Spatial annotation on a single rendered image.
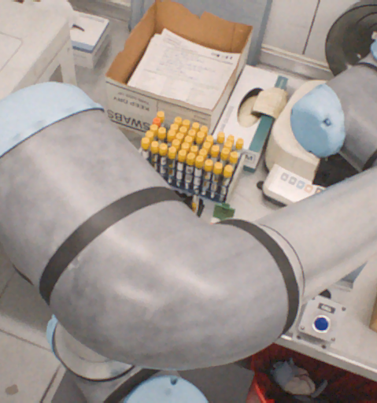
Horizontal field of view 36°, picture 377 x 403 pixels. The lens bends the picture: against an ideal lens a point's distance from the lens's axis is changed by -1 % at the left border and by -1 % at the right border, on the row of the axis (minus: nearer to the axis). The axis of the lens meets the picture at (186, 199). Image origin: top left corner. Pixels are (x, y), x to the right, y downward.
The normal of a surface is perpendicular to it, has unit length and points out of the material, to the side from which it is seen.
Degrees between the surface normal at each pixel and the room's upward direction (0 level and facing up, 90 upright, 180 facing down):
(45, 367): 0
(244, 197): 0
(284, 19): 90
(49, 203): 27
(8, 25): 0
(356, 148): 70
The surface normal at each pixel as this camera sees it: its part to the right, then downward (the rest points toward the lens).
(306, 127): -0.78, 0.49
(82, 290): -0.39, 0.14
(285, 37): -0.36, 0.76
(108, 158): 0.37, -0.68
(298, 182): -0.15, -0.20
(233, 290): 0.51, -0.16
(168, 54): 0.08, -0.54
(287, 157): -0.55, 0.68
